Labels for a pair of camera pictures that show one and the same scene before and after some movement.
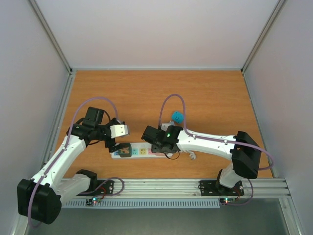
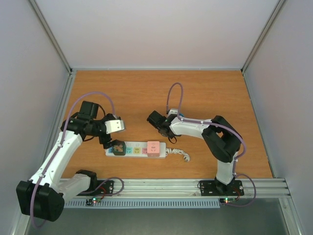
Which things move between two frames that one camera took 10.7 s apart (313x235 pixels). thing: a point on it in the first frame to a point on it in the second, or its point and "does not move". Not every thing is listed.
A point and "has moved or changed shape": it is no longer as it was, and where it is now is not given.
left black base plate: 104,188 does not move
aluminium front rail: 145,188 does not move
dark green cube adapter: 126,152 has moved or changed shape
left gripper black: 109,144 to 103,140
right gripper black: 155,149 to 160,131
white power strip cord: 191,154 to 169,151
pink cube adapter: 150,152 has moved or changed shape
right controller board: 227,200 does not move
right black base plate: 208,188 does not move
